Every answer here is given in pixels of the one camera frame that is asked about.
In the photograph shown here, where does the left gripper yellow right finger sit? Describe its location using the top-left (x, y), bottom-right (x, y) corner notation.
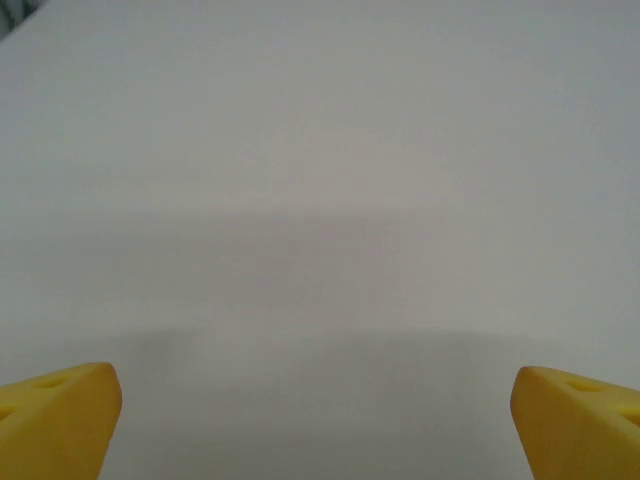
top-left (509, 365), bottom-right (640, 480)

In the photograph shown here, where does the white cardboard paper box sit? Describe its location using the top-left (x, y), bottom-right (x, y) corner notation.
top-left (0, 0), bottom-right (640, 480)

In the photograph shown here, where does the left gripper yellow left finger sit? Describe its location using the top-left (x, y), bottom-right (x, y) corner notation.
top-left (0, 361), bottom-right (123, 480)

